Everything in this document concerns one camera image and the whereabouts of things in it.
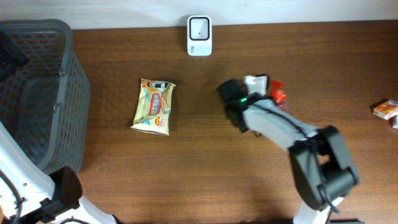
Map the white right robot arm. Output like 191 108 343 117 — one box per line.
217 76 360 223

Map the red Hacks candy bag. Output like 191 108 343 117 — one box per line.
269 80 287 111

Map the white barcode scanner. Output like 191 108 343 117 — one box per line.
187 15 213 57

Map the yellow snack bag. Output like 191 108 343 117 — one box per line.
130 78 176 136

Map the grey plastic basket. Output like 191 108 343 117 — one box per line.
1 19 90 174

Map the teal tissue pack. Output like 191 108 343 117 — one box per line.
392 116 398 129

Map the orange snack pack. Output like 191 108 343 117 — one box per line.
373 100 398 120

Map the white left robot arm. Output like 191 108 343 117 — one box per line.
1 27 118 223

